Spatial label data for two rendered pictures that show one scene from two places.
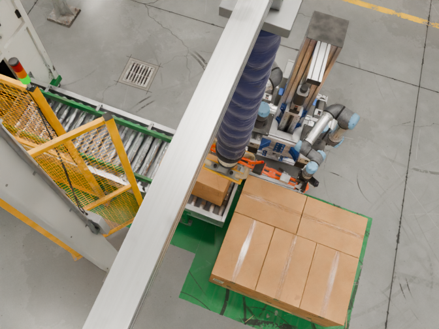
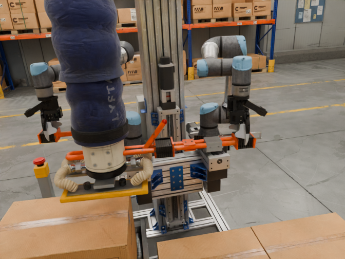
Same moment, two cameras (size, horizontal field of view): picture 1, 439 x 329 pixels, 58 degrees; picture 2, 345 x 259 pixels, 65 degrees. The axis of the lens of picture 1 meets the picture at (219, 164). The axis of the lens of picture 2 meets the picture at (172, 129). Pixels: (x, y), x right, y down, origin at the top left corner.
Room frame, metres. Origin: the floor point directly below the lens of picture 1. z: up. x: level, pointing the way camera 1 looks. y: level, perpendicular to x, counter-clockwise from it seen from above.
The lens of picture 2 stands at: (0.22, 0.02, 1.78)
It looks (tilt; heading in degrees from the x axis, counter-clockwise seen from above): 22 degrees down; 340
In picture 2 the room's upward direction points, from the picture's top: 3 degrees counter-clockwise
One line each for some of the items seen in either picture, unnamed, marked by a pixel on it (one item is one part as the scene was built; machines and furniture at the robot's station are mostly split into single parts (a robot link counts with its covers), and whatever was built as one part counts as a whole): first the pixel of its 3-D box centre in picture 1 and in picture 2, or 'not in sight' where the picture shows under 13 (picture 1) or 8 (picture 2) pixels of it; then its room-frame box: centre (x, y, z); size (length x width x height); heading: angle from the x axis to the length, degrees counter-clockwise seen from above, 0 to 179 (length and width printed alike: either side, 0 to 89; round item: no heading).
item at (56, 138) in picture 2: not in sight; (50, 135); (1.62, 0.16, 1.28); 0.09 x 0.08 x 0.05; 165
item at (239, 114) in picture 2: (303, 177); (238, 108); (1.15, -0.62, 1.42); 0.09 x 0.08 x 0.12; 74
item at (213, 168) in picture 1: (223, 170); (105, 186); (1.20, -0.04, 1.17); 0.34 x 0.10 x 0.05; 75
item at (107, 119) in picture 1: (89, 204); not in sight; (0.78, 0.95, 1.05); 0.87 x 0.10 x 2.10; 131
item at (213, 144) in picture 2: (284, 178); (212, 144); (1.18, -0.51, 1.27); 0.07 x 0.07 x 0.04; 75
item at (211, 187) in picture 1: (200, 167); (71, 253); (1.36, 0.17, 0.75); 0.60 x 0.40 x 0.40; 76
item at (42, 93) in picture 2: not in sight; (44, 92); (1.62, 0.14, 1.49); 0.08 x 0.08 x 0.05
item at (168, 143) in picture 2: (259, 167); (163, 147); (1.23, -0.30, 1.28); 0.10 x 0.08 x 0.06; 165
